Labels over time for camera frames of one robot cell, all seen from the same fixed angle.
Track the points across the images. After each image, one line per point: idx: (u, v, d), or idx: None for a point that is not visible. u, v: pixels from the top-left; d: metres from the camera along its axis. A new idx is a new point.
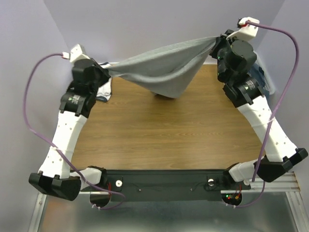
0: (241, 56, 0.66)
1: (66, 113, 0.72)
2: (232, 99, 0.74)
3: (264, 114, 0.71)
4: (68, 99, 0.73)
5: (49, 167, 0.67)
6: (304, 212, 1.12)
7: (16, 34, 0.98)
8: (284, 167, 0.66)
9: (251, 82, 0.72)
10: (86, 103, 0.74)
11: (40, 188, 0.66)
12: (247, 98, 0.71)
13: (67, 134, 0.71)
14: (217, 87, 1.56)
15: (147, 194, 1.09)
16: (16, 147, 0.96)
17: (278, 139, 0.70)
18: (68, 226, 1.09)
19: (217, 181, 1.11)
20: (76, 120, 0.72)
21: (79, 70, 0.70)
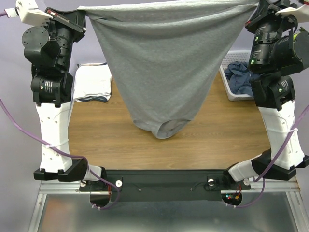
0: (300, 59, 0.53)
1: (44, 106, 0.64)
2: (261, 99, 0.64)
3: (287, 122, 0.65)
4: (40, 88, 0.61)
5: (50, 163, 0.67)
6: (304, 211, 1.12)
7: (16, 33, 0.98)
8: (289, 177, 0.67)
9: (286, 83, 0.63)
10: (63, 87, 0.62)
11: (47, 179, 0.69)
12: (278, 104, 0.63)
13: (54, 128, 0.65)
14: (216, 87, 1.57)
15: (148, 194, 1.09)
16: (17, 144, 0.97)
17: (292, 148, 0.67)
18: (67, 227, 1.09)
19: (217, 181, 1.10)
20: (58, 112, 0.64)
21: (35, 52, 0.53)
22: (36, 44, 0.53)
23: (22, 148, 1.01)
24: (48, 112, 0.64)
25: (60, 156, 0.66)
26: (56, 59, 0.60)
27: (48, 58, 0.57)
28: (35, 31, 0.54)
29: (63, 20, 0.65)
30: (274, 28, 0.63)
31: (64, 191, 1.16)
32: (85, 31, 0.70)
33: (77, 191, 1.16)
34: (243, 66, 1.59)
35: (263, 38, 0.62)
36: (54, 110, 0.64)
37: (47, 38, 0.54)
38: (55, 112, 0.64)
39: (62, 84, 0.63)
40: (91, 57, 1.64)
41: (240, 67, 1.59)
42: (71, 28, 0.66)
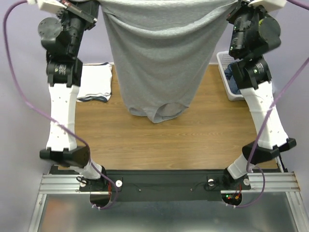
0: (265, 40, 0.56)
1: (57, 87, 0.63)
2: (239, 80, 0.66)
3: (267, 101, 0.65)
4: (54, 70, 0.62)
5: (56, 142, 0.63)
6: (304, 211, 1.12)
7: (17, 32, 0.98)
8: (272, 155, 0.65)
9: (261, 65, 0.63)
10: (76, 72, 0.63)
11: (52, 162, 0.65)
12: (255, 83, 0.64)
13: (64, 108, 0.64)
14: (217, 87, 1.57)
15: (148, 194, 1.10)
16: (17, 145, 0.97)
17: (273, 127, 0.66)
18: (67, 226, 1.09)
19: (217, 181, 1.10)
20: (71, 92, 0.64)
21: (51, 41, 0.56)
22: (51, 35, 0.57)
23: (22, 149, 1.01)
24: (59, 92, 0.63)
25: (67, 135, 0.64)
26: (70, 48, 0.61)
27: (62, 46, 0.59)
28: (50, 21, 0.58)
29: (74, 7, 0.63)
30: (246, 14, 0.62)
31: (64, 191, 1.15)
32: (95, 22, 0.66)
33: (77, 191, 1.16)
34: None
35: (241, 27, 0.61)
36: (66, 90, 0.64)
37: (59, 27, 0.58)
38: (66, 92, 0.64)
39: (75, 69, 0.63)
40: (91, 57, 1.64)
41: None
42: (83, 18, 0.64)
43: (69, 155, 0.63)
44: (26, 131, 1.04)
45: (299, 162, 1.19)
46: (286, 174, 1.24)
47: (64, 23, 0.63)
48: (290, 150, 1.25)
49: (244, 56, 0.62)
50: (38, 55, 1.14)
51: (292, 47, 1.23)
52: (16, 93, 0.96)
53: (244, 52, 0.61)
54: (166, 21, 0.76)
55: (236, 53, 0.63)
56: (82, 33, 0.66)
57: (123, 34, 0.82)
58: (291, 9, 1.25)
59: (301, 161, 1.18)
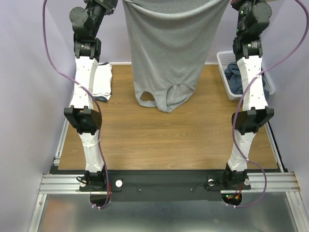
0: (256, 18, 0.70)
1: (81, 58, 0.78)
2: (234, 51, 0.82)
3: (254, 70, 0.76)
4: (81, 46, 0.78)
5: (78, 101, 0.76)
6: (304, 211, 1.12)
7: (17, 33, 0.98)
8: (247, 114, 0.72)
9: (256, 43, 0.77)
10: (96, 49, 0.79)
11: (72, 120, 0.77)
12: (246, 53, 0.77)
13: (86, 75, 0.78)
14: (217, 87, 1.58)
15: (147, 195, 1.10)
16: (17, 146, 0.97)
17: (254, 92, 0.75)
18: (68, 226, 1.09)
19: (217, 181, 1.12)
20: (92, 62, 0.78)
21: (80, 26, 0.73)
22: (80, 21, 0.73)
23: (22, 149, 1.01)
24: (83, 62, 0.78)
25: (87, 96, 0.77)
26: (91, 30, 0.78)
27: (87, 29, 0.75)
28: (78, 10, 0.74)
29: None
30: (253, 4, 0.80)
31: (64, 191, 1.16)
32: (113, 11, 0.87)
33: (77, 191, 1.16)
34: None
35: (246, 11, 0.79)
36: (89, 61, 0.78)
37: (86, 15, 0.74)
38: (89, 62, 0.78)
39: (96, 46, 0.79)
40: None
41: None
42: (103, 7, 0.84)
43: (87, 113, 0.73)
44: (26, 131, 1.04)
45: (299, 162, 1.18)
46: (286, 174, 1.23)
47: (89, 10, 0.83)
48: (291, 150, 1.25)
49: (242, 34, 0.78)
50: (38, 55, 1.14)
51: (293, 47, 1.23)
52: (16, 94, 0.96)
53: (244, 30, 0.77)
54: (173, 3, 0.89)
55: (238, 31, 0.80)
56: (101, 18, 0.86)
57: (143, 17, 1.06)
58: (292, 9, 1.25)
59: (300, 162, 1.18)
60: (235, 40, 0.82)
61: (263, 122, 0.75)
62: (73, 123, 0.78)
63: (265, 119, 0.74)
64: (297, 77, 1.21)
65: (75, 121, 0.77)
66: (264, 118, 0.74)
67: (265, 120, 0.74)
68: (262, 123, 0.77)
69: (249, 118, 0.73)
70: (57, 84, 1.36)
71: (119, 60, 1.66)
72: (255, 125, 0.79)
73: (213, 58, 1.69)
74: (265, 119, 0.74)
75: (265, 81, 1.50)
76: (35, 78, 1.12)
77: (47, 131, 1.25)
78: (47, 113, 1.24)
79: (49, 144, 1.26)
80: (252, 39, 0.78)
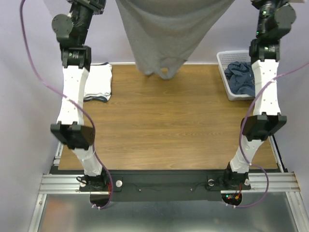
0: (276, 22, 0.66)
1: (70, 68, 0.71)
2: (250, 53, 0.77)
3: (269, 76, 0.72)
4: (69, 54, 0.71)
5: (67, 115, 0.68)
6: (304, 211, 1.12)
7: (17, 34, 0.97)
8: (257, 119, 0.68)
9: (275, 48, 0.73)
10: (86, 57, 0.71)
11: (60, 137, 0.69)
12: (262, 57, 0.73)
13: (75, 86, 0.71)
14: (217, 87, 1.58)
15: (147, 194, 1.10)
16: (17, 146, 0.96)
17: (266, 97, 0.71)
18: (68, 226, 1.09)
19: (217, 181, 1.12)
20: (82, 73, 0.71)
21: (64, 37, 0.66)
22: (63, 28, 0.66)
23: (22, 150, 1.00)
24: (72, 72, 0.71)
25: (76, 110, 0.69)
26: (79, 38, 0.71)
27: (74, 39, 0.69)
28: (61, 18, 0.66)
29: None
30: (277, 6, 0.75)
31: (64, 191, 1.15)
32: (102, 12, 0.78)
33: (76, 191, 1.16)
34: (243, 66, 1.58)
35: (268, 13, 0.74)
36: (78, 72, 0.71)
37: (71, 24, 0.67)
38: (78, 72, 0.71)
39: (86, 55, 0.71)
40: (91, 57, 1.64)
41: (240, 67, 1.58)
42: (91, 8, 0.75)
43: (77, 129, 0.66)
44: (26, 132, 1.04)
45: (299, 162, 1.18)
46: (286, 174, 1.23)
47: (74, 14, 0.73)
48: (291, 151, 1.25)
49: (261, 37, 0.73)
50: (37, 56, 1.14)
51: (293, 48, 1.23)
52: (16, 94, 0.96)
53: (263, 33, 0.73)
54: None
55: (258, 34, 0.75)
56: (89, 20, 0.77)
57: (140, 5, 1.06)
58: None
59: (300, 162, 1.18)
60: (252, 41, 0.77)
61: (274, 130, 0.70)
62: (62, 140, 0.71)
63: (276, 127, 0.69)
64: (297, 77, 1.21)
65: (64, 137, 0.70)
66: (275, 126, 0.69)
67: (275, 128, 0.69)
68: (273, 132, 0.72)
69: (259, 123, 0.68)
70: (56, 84, 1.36)
71: (119, 60, 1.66)
72: (264, 133, 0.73)
73: (213, 58, 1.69)
74: (276, 127, 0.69)
75: None
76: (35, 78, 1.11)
77: (47, 131, 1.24)
78: (47, 113, 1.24)
79: (49, 144, 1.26)
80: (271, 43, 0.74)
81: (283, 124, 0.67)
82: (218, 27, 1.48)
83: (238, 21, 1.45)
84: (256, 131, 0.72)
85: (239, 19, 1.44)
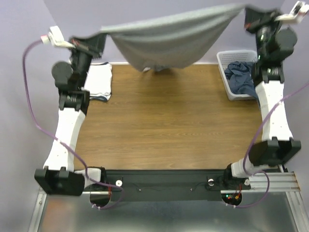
0: (278, 45, 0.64)
1: (65, 110, 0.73)
2: (253, 76, 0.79)
3: (275, 97, 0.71)
4: (66, 97, 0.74)
5: (56, 160, 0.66)
6: (304, 211, 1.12)
7: (16, 33, 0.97)
8: (268, 144, 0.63)
9: (277, 71, 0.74)
10: (83, 101, 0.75)
11: (44, 184, 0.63)
12: (267, 79, 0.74)
13: (69, 128, 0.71)
14: (217, 87, 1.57)
15: (147, 194, 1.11)
16: (17, 147, 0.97)
17: (275, 120, 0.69)
18: (68, 226, 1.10)
19: (217, 181, 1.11)
20: (77, 115, 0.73)
21: (63, 84, 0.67)
22: (63, 75, 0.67)
23: (22, 150, 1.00)
24: (68, 115, 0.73)
25: (67, 153, 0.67)
26: (77, 83, 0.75)
27: (72, 84, 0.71)
28: (61, 65, 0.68)
29: (82, 45, 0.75)
30: (273, 30, 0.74)
31: None
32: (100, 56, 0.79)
33: None
34: (243, 66, 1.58)
35: (265, 38, 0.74)
36: (74, 114, 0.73)
37: (70, 71, 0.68)
38: (75, 115, 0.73)
39: (83, 99, 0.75)
40: None
41: (240, 67, 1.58)
42: (89, 54, 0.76)
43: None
44: (26, 132, 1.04)
45: (299, 162, 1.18)
46: (286, 174, 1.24)
47: (74, 60, 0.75)
48: None
49: (261, 61, 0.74)
50: (37, 56, 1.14)
51: (294, 49, 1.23)
52: (16, 95, 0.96)
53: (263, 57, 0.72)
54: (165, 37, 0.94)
55: (259, 57, 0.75)
56: (89, 64, 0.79)
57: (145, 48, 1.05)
58: None
59: (301, 162, 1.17)
60: (254, 65, 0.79)
61: (286, 156, 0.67)
62: (46, 187, 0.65)
63: (287, 154, 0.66)
64: (297, 77, 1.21)
65: (49, 184, 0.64)
66: (287, 152, 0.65)
67: (287, 155, 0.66)
68: (284, 159, 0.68)
69: (270, 150, 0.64)
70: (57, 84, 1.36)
71: (119, 60, 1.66)
72: (274, 160, 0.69)
73: (214, 58, 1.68)
74: (288, 153, 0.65)
75: None
76: (34, 78, 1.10)
77: (47, 132, 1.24)
78: (47, 113, 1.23)
79: (49, 144, 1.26)
80: (273, 65, 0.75)
81: (296, 152, 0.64)
82: None
83: (239, 21, 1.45)
84: (265, 158, 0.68)
85: (239, 19, 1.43)
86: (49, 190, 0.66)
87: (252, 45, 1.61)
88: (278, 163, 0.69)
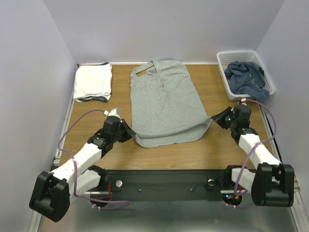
0: (237, 108, 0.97)
1: (89, 145, 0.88)
2: (233, 136, 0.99)
3: (254, 140, 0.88)
4: (96, 138, 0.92)
5: (62, 172, 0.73)
6: (304, 211, 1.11)
7: (14, 34, 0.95)
8: (262, 169, 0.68)
9: (250, 130, 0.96)
10: (105, 147, 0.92)
11: (39, 190, 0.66)
12: (243, 133, 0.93)
13: (86, 155, 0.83)
14: (217, 87, 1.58)
15: (148, 194, 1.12)
16: (16, 147, 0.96)
17: (260, 152, 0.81)
18: (68, 226, 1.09)
19: (217, 181, 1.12)
20: (97, 151, 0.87)
21: (107, 123, 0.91)
22: (112, 120, 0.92)
23: (22, 150, 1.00)
24: (90, 147, 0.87)
25: (73, 172, 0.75)
26: (113, 135, 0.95)
27: (110, 132, 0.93)
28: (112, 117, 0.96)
29: (126, 123, 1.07)
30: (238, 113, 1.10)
31: None
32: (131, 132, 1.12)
33: None
34: (243, 66, 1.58)
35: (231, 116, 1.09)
36: (96, 149, 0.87)
37: (116, 119, 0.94)
38: (95, 149, 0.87)
39: (107, 145, 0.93)
40: (91, 57, 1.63)
41: (240, 67, 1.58)
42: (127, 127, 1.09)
43: (59, 188, 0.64)
44: (26, 133, 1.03)
45: (299, 163, 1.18)
46: None
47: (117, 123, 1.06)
48: (291, 151, 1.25)
49: (236, 124, 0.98)
50: (36, 57, 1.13)
51: (295, 49, 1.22)
52: (15, 95, 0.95)
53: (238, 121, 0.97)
54: (163, 107, 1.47)
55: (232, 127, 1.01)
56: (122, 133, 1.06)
57: (154, 114, 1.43)
58: (292, 9, 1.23)
59: (300, 162, 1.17)
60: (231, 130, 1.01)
61: (285, 183, 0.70)
62: (35, 196, 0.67)
63: (286, 181, 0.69)
64: (298, 78, 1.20)
65: (41, 193, 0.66)
66: (283, 176, 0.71)
67: (285, 180, 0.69)
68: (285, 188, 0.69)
69: (266, 175, 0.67)
70: (57, 85, 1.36)
71: (119, 60, 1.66)
72: (277, 192, 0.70)
73: (214, 58, 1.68)
74: (285, 178, 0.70)
75: (265, 81, 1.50)
76: (33, 79, 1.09)
77: (47, 133, 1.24)
78: (47, 114, 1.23)
79: (49, 145, 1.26)
80: (246, 126, 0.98)
81: (290, 175, 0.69)
82: (219, 27, 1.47)
83: (240, 21, 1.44)
84: (267, 188, 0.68)
85: (240, 20, 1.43)
86: (34, 200, 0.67)
87: (253, 45, 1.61)
88: (282, 195, 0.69)
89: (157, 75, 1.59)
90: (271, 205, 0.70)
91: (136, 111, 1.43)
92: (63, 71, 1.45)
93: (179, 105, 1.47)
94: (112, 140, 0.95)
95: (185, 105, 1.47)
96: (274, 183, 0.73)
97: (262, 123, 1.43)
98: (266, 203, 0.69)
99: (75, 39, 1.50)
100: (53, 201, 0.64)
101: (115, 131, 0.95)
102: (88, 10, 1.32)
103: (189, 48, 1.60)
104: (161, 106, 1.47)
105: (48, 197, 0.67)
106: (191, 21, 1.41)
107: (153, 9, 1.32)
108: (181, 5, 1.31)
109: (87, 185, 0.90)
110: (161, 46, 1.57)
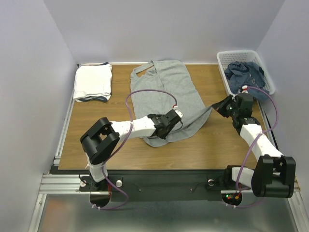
0: (240, 97, 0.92)
1: (148, 120, 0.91)
2: (234, 126, 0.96)
3: (256, 131, 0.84)
4: (156, 117, 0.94)
5: (119, 126, 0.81)
6: (304, 212, 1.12)
7: (13, 33, 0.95)
8: (263, 162, 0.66)
9: (252, 119, 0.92)
10: (159, 129, 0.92)
11: (94, 129, 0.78)
12: (245, 124, 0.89)
13: (142, 126, 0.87)
14: (216, 87, 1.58)
15: (148, 194, 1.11)
16: (16, 147, 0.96)
17: (263, 143, 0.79)
18: (68, 226, 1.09)
19: (217, 181, 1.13)
20: (152, 128, 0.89)
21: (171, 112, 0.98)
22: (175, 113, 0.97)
23: (21, 150, 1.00)
24: (147, 121, 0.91)
25: (126, 131, 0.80)
26: (169, 125, 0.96)
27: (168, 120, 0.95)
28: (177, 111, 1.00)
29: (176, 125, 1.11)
30: None
31: (64, 191, 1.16)
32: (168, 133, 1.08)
33: (77, 191, 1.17)
34: (243, 66, 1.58)
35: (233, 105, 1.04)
36: (151, 125, 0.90)
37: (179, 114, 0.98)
38: (151, 124, 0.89)
39: (161, 129, 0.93)
40: (91, 57, 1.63)
41: (240, 67, 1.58)
42: None
43: (110, 138, 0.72)
44: (25, 132, 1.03)
45: (300, 163, 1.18)
46: None
47: None
48: (291, 151, 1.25)
49: (238, 113, 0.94)
50: (37, 57, 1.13)
51: (294, 49, 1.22)
52: (14, 94, 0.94)
53: (240, 109, 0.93)
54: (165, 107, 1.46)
55: (235, 115, 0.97)
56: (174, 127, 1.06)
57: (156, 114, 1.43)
58: (292, 9, 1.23)
59: (301, 162, 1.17)
60: (233, 119, 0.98)
61: (286, 176, 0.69)
62: (89, 133, 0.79)
63: (287, 173, 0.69)
64: (298, 78, 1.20)
65: (95, 133, 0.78)
66: (285, 169, 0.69)
67: (286, 172, 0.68)
68: (286, 180, 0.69)
69: (267, 167, 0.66)
70: (57, 84, 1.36)
71: (119, 60, 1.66)
72: (277, 184, 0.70)
73: (214, 58, 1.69)
74: (286, 170, 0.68)
75: (265, 81, 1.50)
76: (33, 78, 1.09)
77: (47, 132, 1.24)
78: (47, 113, 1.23)
79: (48, 144, 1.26)
80: (248, 115, 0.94)
81: (292, 167, 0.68)
82: (219, 28, 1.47)
83: (240, 21, 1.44)
84: (267, 180, 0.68)
85: (240, 20, 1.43)
86: (86, 136, 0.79)
87: (253, 45, 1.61)
88: (282, 187, 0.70)
89: (157, 75, 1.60)
90: (271, 196, 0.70)
91: (139, 112, 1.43)
92: (63, 70, 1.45)
93: (180, 105, 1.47)
94: (166, 128, 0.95)
95: (187, 104, 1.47)
96: (274, 175, 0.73)
97: (262, 123, 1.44)
98: (265, 194, 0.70)
99: (75, 39, 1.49)
100: (98, 146, 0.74)
101: (171, 125, 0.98)
102: (88, 10, 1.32)
103: (189, 49, 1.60)
104: (163, 106, 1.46)
105: (96, 141, 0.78)
106: (191, 21, 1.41)
107: (153, 9, 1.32)
108: (181, 4, 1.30)
109: (95, 172, 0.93)
110: (161, 46, 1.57)
